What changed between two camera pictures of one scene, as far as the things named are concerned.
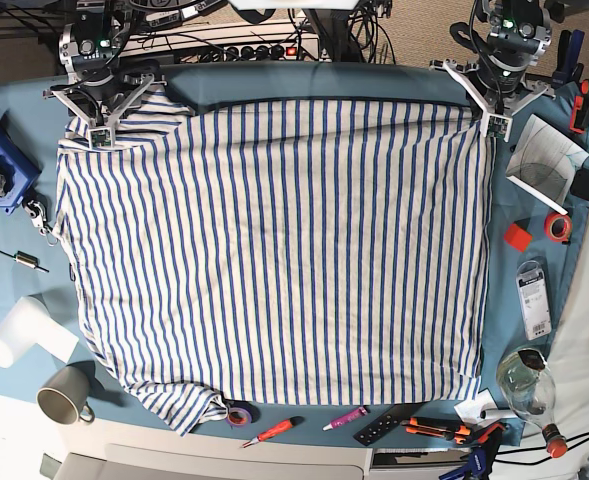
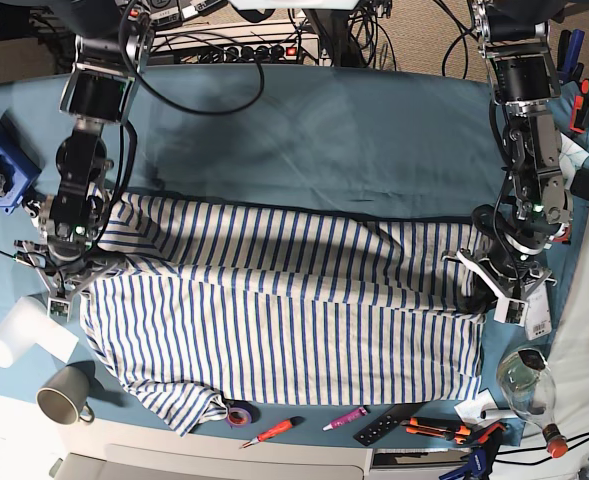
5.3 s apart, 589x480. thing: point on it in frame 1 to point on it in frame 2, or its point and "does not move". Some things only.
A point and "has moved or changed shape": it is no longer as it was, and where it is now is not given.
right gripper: (104, 102) to (64, 270)
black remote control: (384, 424) does not move
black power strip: (254, 52) does not move
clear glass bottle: (526, 382) does not move
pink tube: (360, 412) does not move
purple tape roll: (238, 417) does not move
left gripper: (498, 108) to (501, 274)
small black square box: (585, 184) does not move
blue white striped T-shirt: (299, 252) has moved or changed shape
